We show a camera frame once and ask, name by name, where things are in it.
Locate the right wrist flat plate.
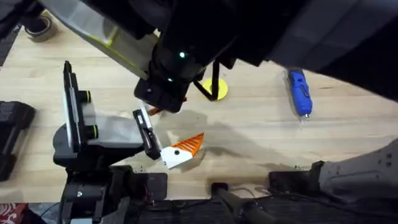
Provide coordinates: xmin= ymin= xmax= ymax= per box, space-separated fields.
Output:
xmin=39 ymin=0 xmax=160 ymax=81

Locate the black box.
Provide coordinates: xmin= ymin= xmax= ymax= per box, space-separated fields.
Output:
xmin=0 ymin=101 xmax=37 ymax=182

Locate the yellow disc with holes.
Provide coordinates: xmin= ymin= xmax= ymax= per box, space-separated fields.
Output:
xmin=201 ymin=77 xmax=229 ymax=101

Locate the red patterned cloth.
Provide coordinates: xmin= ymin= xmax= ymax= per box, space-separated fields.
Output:
xmin=0 ymin=203 xmax=28 ymax=224

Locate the blue electric screwdriver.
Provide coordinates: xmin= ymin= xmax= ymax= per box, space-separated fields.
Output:
xmin=286 ymin=67 xmax=313 ymax=121

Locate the tape roll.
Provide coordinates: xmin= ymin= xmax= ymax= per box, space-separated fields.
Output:
xmin=24 ymin=15 xmax=58 ymax=44

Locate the black cable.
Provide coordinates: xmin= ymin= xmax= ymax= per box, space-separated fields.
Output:
xmin=192 ymin=60 xmax=221 ymax=103

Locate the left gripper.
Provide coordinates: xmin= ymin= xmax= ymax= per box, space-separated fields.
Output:
xmin=77 ymin=89 xmax=205 ymax=170

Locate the left wrist flat plate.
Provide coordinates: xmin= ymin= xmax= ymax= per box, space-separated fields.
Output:
xmin=63 ymin=60 xmax=82 ymax=154

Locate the wrist flat plate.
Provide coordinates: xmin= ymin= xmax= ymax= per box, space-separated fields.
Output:
xmin=63 ymin=60 xmax=82 ymax=154
xmin=39 ymin=0 xmax=160 ymax=81

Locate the black rail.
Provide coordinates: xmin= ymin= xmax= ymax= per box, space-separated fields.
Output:
xmin=124 ymin=183 xmax=398 ymax=224

